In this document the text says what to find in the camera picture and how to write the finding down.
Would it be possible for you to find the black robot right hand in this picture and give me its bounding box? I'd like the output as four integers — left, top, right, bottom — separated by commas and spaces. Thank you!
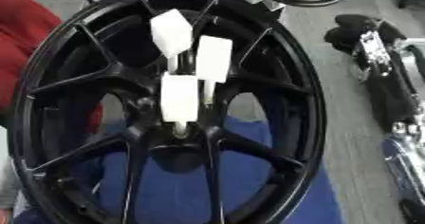
323, 13, 425, 133

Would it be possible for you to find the black spoked wheel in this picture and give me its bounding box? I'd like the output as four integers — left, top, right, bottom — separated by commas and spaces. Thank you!
8, 0, 329, 224

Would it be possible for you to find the person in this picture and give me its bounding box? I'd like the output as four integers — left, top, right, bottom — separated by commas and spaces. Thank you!
0, 0, 105, 135

